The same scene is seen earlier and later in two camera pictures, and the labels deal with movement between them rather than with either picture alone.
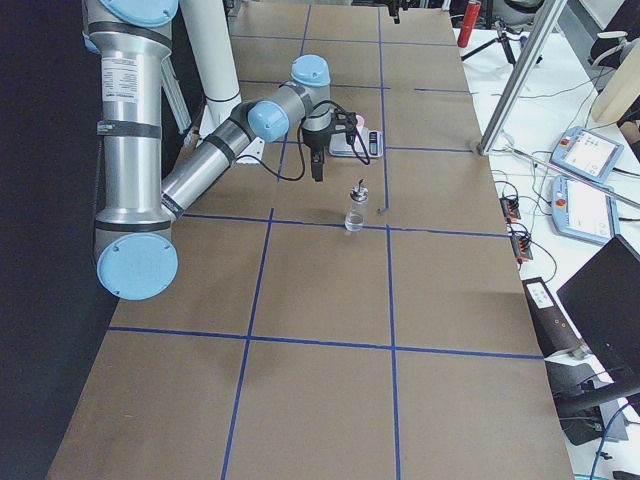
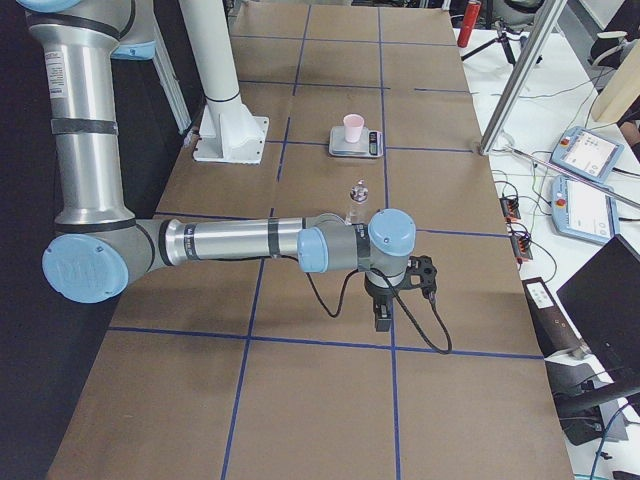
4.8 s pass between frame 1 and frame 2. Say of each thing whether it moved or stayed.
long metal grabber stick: stayed
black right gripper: moved
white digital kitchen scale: stayed
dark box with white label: stayed
